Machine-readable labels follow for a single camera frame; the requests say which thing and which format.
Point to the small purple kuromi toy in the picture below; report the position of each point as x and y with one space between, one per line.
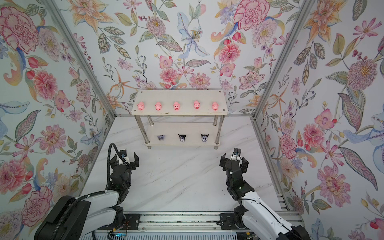
161 137

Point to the black kuromi toy figure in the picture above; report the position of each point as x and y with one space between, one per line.
204 137

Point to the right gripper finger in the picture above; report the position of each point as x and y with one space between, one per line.
223 161
244 165

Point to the purple black kuromi toy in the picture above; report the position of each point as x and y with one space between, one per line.
182 138

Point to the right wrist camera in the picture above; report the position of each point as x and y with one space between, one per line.
236 156

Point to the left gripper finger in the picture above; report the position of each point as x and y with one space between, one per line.
113 162
135 163

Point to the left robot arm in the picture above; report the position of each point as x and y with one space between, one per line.
72 218

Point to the pink pig toy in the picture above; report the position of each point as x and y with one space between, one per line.
197 105
176 106
215 106
141 106
158 106

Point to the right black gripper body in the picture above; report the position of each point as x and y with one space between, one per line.
229 185

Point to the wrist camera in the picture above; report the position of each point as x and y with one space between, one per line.
236 156
123 156

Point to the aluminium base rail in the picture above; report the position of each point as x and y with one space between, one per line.
179 222

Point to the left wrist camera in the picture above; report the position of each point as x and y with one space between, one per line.
123 156

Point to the white two-tier shelf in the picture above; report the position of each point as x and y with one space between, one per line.
151 129

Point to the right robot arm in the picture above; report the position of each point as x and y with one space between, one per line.
253 213

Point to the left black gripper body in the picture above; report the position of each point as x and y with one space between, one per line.
128 171

